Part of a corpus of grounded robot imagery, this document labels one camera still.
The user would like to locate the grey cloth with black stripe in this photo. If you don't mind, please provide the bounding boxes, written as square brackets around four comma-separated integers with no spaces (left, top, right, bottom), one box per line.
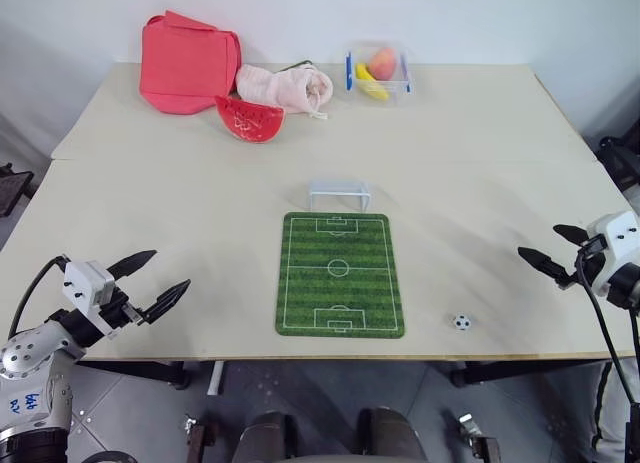
[588,358,640,463]

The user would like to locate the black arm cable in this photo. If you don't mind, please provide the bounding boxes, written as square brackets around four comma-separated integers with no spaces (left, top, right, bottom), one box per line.
[574,251,640,405]
[6,254,70,340]

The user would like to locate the red-yellow toy apple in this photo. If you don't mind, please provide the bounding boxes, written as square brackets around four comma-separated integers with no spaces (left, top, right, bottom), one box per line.
[368,47,400,81]

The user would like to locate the black chair base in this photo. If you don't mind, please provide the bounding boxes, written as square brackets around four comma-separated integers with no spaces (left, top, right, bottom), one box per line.
[596,134,640,193]

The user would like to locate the black table frame bar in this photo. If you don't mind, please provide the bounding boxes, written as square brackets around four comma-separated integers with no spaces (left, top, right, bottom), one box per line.
[448,358,622,388]
[74,360,192,390]

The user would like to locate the white table leg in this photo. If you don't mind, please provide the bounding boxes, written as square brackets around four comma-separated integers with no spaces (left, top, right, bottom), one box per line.
[206,361,225,397]

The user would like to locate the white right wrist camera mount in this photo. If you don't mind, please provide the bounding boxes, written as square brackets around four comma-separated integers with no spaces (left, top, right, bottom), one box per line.
[585,211,640,297]

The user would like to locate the black equipment base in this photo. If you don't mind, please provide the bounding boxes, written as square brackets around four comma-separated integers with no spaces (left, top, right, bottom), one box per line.
[0,162,36,218]

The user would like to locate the dark rounded shape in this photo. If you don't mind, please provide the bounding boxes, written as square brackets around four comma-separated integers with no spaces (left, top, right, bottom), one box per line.
[238,411,297,463]
[356,406,427,463]

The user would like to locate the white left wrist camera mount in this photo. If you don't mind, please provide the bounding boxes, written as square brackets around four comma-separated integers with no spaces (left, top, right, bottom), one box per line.
[62,259,117,337]

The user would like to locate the pink drawstring pouch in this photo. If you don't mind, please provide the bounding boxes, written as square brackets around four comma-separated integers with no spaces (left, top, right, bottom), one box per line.
[235,64,335,121]

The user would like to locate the green soccer field mat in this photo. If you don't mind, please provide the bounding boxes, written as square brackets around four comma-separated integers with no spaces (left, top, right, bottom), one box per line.
[273,211,407,341]

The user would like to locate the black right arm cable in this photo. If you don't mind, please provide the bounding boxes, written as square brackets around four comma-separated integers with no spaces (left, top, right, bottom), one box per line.
[574,251,640,405]

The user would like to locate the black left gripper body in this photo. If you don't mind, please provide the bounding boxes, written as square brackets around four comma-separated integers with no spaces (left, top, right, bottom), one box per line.
[97,281,149,334]

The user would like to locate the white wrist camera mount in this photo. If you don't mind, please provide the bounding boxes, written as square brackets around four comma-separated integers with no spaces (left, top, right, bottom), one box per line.
[585,211,640,297]
[62,259,117,337]

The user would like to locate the clear plastic container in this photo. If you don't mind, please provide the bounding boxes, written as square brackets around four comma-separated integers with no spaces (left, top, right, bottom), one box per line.
[343,39,416,109]

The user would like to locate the yellow toy banana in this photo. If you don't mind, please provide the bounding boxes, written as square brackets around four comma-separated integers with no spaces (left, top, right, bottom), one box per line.
[355,62,390,102]

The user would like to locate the red fabric bag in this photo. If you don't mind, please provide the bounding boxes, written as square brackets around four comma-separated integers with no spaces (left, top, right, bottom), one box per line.
[138,10,244,116]

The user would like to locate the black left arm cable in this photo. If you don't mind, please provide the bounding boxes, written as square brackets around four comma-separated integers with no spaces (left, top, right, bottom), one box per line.
[6,254,70,340]

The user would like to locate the red toy watermelon slice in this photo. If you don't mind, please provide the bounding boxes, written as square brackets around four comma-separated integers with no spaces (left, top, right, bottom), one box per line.
[214,94,287,145]

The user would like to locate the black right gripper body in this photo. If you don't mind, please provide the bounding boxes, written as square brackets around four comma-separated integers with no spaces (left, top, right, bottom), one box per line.
[568,236,610,290]

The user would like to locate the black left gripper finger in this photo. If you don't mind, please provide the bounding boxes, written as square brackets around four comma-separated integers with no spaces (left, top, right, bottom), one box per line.
[141,278,192,326]
[106,250,159,284]

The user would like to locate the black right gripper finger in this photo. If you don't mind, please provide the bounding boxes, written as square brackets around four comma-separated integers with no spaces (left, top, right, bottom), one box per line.
[517,246,574,287]
[552,224,589,246]

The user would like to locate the small white toy goal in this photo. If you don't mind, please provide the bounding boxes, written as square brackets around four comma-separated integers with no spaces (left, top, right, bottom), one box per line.
[306,179,372,213]

